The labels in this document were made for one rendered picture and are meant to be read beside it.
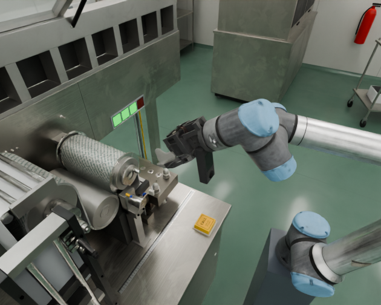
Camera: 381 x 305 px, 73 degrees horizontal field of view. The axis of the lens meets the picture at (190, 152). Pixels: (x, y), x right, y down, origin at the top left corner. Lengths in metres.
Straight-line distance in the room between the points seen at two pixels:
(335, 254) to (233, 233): 1.45
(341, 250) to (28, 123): 1.03
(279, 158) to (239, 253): 1.63
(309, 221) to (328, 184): 1.88
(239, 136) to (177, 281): 0.68
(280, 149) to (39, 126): 0.80
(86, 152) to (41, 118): 0.20
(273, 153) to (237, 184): 2.02
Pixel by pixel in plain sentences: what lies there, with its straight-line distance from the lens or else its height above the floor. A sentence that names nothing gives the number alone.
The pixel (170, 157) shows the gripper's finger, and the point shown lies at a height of 1.42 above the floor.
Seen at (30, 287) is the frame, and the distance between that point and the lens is 0.68.
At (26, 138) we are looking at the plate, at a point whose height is 1.34.
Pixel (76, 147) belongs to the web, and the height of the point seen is 1.31.
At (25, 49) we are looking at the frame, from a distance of 0.97.
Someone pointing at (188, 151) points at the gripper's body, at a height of 1.47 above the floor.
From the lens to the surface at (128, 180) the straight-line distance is 0.90.
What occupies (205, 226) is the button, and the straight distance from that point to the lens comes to 1.14.
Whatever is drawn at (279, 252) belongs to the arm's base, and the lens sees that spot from 1.12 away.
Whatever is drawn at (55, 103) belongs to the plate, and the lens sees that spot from 1.06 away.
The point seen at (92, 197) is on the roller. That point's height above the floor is 1.23.
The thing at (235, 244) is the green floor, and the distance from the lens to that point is 2.18.
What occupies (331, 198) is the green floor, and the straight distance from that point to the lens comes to 2.73.
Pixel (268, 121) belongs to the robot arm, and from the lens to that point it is 0.51.
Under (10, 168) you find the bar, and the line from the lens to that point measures 0.77.
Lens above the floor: 1.88
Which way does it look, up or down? 41 degrees down
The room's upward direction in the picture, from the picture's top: straight up
